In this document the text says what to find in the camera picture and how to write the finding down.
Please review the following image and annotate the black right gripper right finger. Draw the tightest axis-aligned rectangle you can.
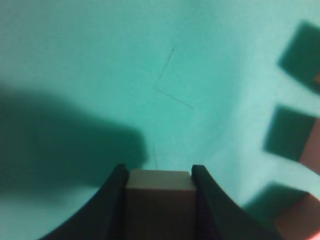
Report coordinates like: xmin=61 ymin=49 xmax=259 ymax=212
xmin=191 ymin=165 xmax=282 ymax=240

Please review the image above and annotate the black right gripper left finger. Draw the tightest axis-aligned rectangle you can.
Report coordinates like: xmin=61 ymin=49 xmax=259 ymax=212
xmin=41 ymin=164 xmax=129 ymax=240

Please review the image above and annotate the pink cube column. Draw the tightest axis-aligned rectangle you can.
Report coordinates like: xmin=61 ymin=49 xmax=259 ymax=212
xmin=124 ymin=169 xmax=197 ymax=240
xmin=314 ymin=73 xmax=320 ymax=85

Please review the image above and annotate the pink cube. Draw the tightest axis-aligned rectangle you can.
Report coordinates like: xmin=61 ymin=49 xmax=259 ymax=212
xmin=274 ymin=193 xmax=320 ymax=240

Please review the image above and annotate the pink cube low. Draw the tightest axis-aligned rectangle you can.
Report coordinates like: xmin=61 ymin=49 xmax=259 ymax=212
xmin=299 ymin=118 xmax=320 ymax=175

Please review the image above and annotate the green backdrop cloth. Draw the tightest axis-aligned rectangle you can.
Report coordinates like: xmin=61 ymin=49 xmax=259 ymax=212
xmin=0 ymin=0 xmax=320 ymax=240

